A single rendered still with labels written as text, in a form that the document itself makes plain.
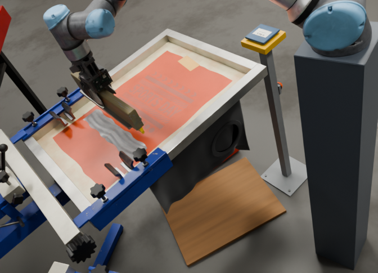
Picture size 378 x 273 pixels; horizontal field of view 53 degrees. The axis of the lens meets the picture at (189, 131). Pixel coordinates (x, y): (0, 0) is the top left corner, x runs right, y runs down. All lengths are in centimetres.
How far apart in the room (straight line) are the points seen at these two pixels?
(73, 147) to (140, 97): 32
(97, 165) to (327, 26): 86
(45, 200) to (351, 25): 94
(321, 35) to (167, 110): 71
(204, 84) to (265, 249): 98
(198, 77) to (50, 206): 71
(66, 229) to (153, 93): 64
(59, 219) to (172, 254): 111
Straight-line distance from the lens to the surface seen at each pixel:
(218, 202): 221
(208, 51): 153
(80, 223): 114
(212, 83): 142
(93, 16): 107
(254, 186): 222
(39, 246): 262
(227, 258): 206
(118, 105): 120
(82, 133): 149
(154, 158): 118
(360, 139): 120
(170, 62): 161
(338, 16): 81
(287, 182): 223
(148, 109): 142
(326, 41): 85
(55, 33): 115
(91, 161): 136
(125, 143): 134
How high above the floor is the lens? 184
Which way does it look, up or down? 44 degrees down
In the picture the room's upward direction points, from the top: 23 degrees counter-clockwise
